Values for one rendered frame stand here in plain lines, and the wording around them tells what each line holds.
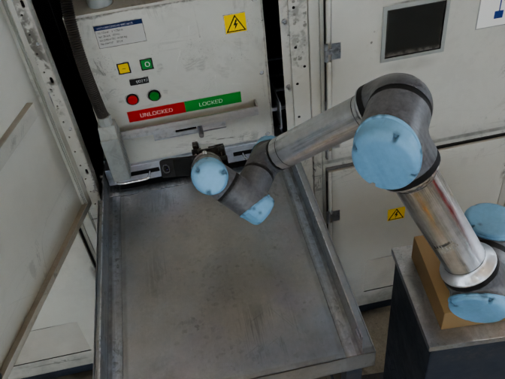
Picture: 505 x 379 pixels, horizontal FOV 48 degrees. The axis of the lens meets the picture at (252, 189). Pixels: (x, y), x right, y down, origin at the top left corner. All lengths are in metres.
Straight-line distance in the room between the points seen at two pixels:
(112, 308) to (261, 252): 0.40
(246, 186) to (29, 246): 0.59
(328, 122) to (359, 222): 0.86
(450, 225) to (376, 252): 1.04
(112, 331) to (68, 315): 0.72
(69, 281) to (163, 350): 0.71
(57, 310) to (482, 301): 1.42
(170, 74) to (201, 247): 0.47
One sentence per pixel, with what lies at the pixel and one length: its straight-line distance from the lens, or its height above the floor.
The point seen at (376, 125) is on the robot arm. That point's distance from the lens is 0.96.
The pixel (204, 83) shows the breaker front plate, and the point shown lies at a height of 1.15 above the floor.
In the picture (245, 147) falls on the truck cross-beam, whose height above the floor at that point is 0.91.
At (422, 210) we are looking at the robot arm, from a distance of 1.07.
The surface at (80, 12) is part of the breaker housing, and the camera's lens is 1.52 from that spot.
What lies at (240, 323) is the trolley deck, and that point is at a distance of 1.37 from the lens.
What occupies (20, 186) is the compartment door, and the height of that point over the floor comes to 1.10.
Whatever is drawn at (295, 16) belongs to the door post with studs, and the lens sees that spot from 1.50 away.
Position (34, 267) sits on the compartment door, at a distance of 1.56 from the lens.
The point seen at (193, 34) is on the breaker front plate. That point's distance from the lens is 1.52.
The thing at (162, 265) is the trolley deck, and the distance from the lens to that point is 1.52.
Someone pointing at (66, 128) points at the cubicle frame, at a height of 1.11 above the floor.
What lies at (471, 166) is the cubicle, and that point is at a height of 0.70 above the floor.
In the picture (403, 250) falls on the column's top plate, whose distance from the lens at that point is 1.63.
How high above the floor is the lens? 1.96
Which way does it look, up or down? 42 degrees down
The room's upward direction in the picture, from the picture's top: 8 degrees counter-clockwise
